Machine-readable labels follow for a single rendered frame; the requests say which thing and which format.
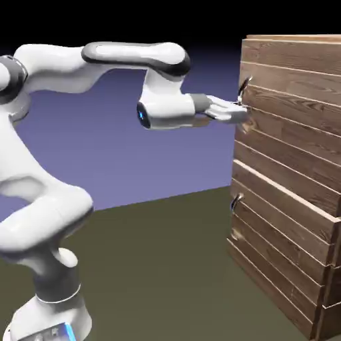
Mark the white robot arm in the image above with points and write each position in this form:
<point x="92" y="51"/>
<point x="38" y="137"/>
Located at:
<point x="53" y="202"/>

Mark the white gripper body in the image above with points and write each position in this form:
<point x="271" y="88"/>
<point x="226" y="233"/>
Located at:
<point x="226" y="112"/>

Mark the brown wooden cabinet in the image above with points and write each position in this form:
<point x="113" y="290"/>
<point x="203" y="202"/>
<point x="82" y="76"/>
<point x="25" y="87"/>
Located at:
<point x="293" y="159"/>

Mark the large wooden cabinet door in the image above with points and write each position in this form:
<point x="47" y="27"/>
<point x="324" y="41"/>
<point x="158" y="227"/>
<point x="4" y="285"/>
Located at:
<point x="287" y="128"/>

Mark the small wooden cabinet door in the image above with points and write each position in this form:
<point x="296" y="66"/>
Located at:
<point x="279" y="253"/>

